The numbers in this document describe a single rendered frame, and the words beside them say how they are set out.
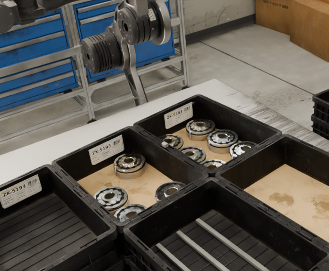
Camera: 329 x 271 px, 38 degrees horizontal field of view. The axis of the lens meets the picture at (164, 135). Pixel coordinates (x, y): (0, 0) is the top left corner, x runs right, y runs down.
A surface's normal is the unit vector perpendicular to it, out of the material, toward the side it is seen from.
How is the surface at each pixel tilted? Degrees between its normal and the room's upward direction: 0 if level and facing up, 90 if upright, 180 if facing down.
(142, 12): 90
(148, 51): 90
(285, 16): 90
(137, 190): 0
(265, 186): 0
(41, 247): 0
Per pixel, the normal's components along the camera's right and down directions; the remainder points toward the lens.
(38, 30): 0.49, 0.41
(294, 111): -0.11, -0.85
